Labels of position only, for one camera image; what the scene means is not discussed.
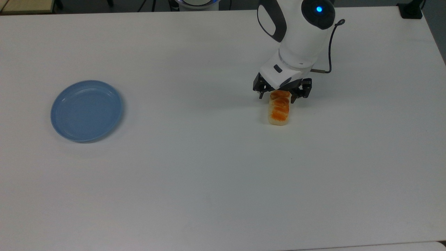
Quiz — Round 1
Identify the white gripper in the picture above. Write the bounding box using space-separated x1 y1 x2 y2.
253 55 313 104

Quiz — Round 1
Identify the orange glazed bread roll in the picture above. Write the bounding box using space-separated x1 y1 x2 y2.
268 90 291 126

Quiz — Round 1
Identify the blue round plate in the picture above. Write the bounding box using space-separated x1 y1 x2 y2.
51 80 123 143

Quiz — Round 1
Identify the black table clamp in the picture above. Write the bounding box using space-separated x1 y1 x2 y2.
397 0 424 20

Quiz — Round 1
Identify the light wooden board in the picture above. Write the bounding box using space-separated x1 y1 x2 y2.
0 0 56 14

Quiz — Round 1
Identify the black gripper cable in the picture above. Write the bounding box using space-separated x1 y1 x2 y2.
311 19 346 75

